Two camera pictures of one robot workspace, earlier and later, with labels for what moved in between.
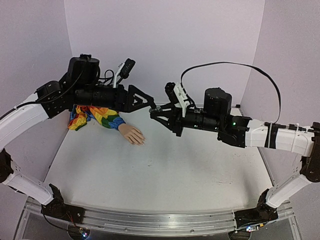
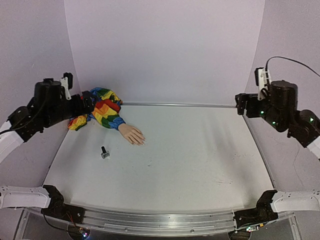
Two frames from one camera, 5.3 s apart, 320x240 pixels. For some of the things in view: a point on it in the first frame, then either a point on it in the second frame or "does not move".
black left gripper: [132, 95] to [80, 109]
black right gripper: [178, 122] to [241, 103]
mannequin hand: [132, 134] does not move
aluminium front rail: [158, 222] does not move
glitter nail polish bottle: [155, 111] to [105, 155]
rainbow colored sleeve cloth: [81, 114] does not move
